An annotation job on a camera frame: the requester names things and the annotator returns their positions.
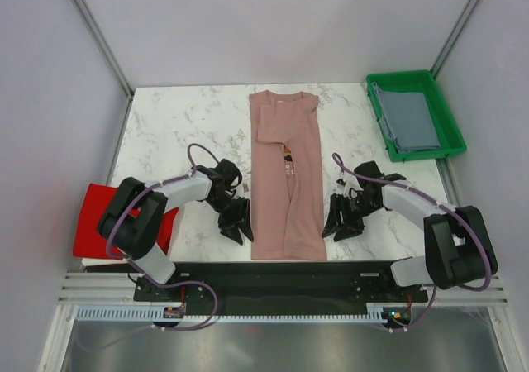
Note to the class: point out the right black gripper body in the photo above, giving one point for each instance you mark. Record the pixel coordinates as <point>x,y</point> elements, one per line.
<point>353,210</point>

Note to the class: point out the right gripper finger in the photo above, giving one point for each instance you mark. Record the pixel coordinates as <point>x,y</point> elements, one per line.
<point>347,233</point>
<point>330,228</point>

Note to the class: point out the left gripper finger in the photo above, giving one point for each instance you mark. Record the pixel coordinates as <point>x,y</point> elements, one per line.
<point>232,233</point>
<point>246,230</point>

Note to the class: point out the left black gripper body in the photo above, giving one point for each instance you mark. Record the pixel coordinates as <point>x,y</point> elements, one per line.
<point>231,211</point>

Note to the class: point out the pink t shirt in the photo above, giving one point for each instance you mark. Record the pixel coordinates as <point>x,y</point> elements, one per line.
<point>287,205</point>

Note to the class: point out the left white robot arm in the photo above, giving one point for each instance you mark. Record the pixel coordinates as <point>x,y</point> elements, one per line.
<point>132,221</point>

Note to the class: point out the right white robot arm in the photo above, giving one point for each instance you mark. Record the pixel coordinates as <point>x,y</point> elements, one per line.
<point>457,248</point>

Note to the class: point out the grey blue folded shirt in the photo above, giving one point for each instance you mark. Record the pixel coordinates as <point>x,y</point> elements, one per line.
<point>406,120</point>

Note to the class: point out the green plastic bin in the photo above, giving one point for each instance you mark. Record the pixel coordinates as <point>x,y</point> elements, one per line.
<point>421,81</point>

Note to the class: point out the red folded t shirt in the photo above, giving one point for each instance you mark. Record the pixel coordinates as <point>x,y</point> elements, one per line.
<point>87,242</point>

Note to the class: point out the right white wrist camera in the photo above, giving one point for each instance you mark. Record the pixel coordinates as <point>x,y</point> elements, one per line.
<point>342,188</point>

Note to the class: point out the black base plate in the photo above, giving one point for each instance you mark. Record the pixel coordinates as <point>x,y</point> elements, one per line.
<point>296,287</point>

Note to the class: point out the light blue cable duct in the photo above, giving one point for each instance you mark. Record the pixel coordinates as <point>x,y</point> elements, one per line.
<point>161,313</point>

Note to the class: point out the aluminium front rail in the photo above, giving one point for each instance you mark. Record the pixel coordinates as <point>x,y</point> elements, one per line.
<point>117,289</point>

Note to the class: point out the right aluminium corner post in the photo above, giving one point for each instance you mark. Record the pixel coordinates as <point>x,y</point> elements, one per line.
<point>454,36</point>

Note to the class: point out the aluminium corner post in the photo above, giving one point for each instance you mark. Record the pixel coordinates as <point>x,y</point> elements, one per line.
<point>454,36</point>
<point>91,24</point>

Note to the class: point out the left aluminium corner post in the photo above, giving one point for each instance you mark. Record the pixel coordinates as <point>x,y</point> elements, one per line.
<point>91,24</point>

